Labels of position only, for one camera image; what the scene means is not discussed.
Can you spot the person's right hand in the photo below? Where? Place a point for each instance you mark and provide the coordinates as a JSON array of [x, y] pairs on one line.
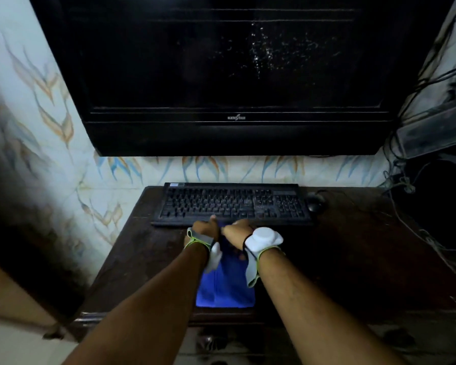
[[235, 233]]

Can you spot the person's left hand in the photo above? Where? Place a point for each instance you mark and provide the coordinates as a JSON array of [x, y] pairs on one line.
[[203, 228]]

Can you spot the person's right fingers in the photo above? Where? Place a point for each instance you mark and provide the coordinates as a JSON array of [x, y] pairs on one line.
[[236, 227]]

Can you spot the person's left thumb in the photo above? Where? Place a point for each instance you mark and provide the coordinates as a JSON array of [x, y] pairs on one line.
[[214, 223]]

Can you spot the blue cloth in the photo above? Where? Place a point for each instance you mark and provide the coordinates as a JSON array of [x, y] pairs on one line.
[[226, 277]]

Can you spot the person's right forearm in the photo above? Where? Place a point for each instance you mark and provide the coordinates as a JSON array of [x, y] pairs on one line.
[[315, 311]]

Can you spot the person's left forearm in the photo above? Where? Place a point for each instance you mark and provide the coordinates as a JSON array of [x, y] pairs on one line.
[[144, 311]]

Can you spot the black keyboard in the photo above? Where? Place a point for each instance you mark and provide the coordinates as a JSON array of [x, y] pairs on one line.
[[233, 205]]

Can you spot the dark wooden desk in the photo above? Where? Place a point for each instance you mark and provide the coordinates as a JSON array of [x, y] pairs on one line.
[[288, 254]]

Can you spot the black computer mouse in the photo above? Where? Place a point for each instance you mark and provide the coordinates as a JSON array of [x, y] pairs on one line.
[[314, 204]]

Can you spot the black television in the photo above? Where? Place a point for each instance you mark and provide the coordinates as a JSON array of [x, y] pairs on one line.
[[243, 72]]

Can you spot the grey wall-mounted box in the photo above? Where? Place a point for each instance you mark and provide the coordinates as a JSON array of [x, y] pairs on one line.
[[433, 129]]

